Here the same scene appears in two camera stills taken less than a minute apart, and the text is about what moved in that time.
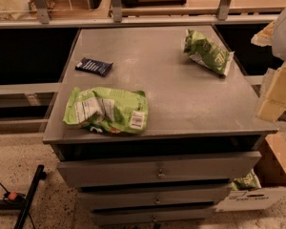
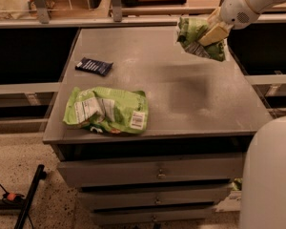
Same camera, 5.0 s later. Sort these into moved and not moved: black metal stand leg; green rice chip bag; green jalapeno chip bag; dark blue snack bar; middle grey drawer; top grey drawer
Moved: green jalapeno chip bag
Not moved: dark blue snack bar; black metal stand leg; green rice chip bag; top grey drawer; middle grey drawer
